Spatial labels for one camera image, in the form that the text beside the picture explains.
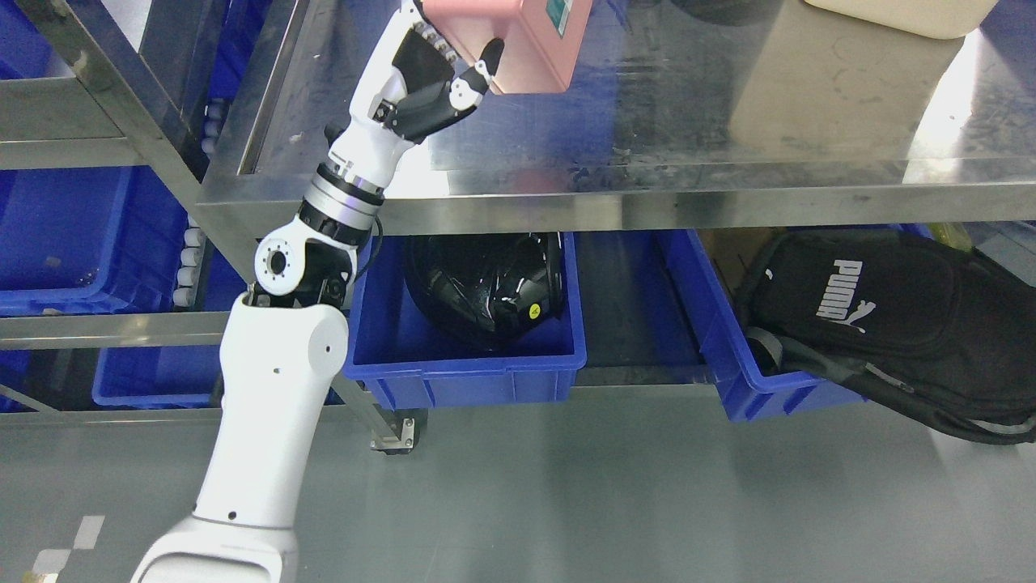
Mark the black Puma backpack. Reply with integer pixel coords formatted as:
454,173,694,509
735,228,1035,445

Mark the black helmet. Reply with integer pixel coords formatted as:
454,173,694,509
403,232,567,351

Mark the blue bin with backpack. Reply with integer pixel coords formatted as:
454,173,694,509
657,223,932,422

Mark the pink plastic storage box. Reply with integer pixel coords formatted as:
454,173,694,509
422,1,593,95

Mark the black white robotic thumb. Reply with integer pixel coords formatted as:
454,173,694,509
373,37,506,144

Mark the blue shelf bin upper left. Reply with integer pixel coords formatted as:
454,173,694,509
1,166,188,317

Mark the blue shelf bin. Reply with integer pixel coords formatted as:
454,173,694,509
1,166,188,317
91,259,345,410

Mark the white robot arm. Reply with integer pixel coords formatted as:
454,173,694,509
132,1,506,582

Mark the stainless steel shelf rack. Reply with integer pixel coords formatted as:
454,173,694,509
2,1,241,424

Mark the beige container top right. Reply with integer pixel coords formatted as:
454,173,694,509
807,1,998,40

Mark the stainless steel table cart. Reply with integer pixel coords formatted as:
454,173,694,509
197,0,1036,454

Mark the blue shelf bin lower left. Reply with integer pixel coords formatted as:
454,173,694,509
91,259,345,410

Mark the blue bin with helmet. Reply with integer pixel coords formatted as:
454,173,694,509
342,232,588,411

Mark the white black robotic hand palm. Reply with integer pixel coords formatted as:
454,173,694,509
325,2,456,187

